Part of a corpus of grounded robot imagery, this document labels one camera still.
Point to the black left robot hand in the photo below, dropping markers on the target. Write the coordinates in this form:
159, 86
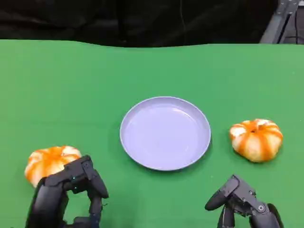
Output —
50, 197

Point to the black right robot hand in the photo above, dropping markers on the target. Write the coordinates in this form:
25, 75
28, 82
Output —
244, 199

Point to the orange and white bread roll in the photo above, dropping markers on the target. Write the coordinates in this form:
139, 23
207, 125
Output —
256, 142
47, 159

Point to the lilac plate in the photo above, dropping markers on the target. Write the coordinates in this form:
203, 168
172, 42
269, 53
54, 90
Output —
164, 133

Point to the green table cloth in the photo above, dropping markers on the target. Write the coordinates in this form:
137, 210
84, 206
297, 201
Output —
71, 83

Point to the black backdrop curtain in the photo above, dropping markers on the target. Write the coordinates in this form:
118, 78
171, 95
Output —
95, 19

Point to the grey metal frame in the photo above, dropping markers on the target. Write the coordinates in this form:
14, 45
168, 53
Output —
275, 23

